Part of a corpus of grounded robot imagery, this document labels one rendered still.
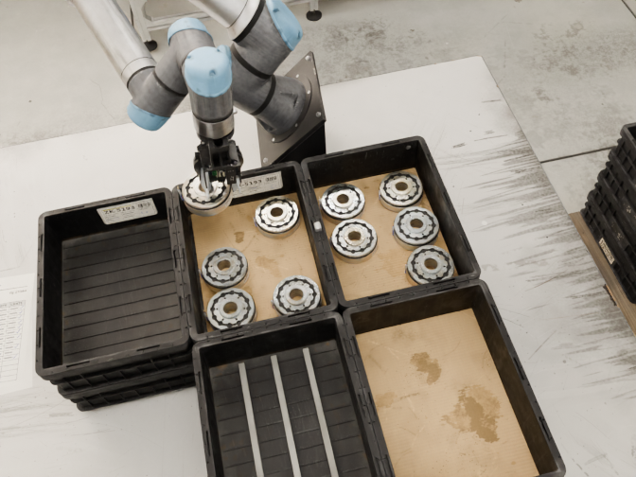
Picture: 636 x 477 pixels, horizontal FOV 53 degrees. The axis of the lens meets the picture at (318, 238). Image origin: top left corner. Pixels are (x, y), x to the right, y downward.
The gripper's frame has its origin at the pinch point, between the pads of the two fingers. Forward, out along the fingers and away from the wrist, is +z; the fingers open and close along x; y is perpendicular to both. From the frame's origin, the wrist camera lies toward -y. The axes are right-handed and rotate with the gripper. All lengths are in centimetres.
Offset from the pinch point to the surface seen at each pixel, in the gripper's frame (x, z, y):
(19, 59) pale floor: -76, 106, -189
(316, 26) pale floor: 68, 93, -169
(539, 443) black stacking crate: 46, 7, 65
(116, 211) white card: -23.7, 12.6, -8.2
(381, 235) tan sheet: 34.5, 14.0, 10.5
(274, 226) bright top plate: 10.8, 13.3, 3.3
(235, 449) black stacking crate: -7, 18, 50
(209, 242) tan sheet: -4.4, 17.7, 1.4
